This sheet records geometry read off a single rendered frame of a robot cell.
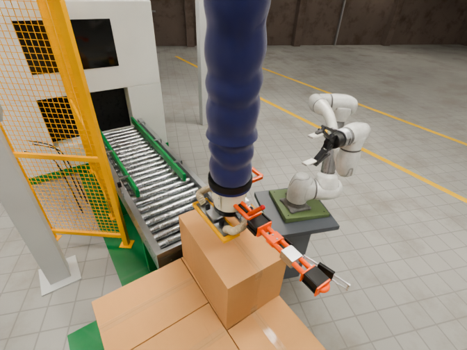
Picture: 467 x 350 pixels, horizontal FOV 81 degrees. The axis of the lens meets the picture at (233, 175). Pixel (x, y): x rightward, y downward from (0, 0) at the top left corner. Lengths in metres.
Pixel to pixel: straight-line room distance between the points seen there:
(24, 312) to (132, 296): 1.14
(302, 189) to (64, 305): 2.10
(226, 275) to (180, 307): 0.49
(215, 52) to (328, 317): 2.16
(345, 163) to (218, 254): 0.82
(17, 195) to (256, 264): 1.64
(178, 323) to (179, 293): 0.19
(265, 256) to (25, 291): 2.13
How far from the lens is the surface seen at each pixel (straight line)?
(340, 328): 2.56
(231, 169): 1.23
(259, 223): 1.29
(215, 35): 1.05
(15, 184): 2.27
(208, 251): 1.57
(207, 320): 1.81
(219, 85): 1.07
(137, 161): 3.18
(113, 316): 1.93
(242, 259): 1.54
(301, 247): 2.38
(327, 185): 2.06
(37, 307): 2.86
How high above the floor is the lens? 2.16
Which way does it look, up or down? 35 degrees down
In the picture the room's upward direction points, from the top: 2 degrees clockwise
